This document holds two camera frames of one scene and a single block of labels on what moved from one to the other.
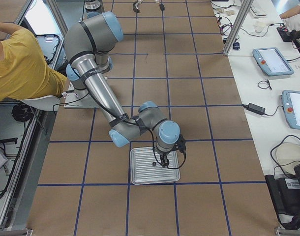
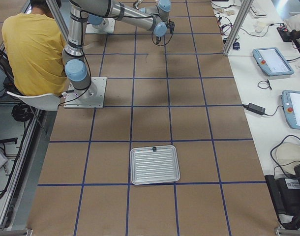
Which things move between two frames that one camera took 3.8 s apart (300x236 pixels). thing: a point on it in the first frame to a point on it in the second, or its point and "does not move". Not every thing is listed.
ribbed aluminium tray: x=146 y=168 does not move
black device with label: x=289 y=194 does not move
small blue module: x=236 y=45 does not move
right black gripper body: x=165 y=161 to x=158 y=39
